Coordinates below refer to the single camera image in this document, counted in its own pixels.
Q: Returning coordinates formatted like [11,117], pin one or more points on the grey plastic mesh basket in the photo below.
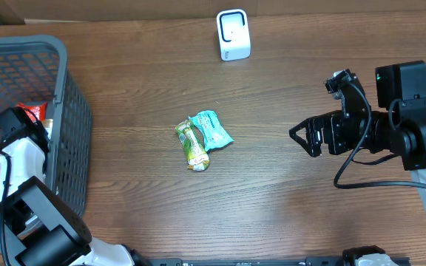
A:
[33,69]

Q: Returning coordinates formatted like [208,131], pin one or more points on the teal wet wipes packet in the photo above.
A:
[214,135]

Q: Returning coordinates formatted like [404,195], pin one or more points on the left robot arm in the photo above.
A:
[36,226]

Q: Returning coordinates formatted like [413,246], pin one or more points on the orange pasta package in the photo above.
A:
[41,110]

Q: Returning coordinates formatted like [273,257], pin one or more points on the white barcode scanner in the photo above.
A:
[233,35]

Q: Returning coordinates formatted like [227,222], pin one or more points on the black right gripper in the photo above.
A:
[330,123]

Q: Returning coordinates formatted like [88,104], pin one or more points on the green snack packet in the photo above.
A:
[196,156]

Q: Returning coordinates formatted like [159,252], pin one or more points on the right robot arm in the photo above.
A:
[399,125]

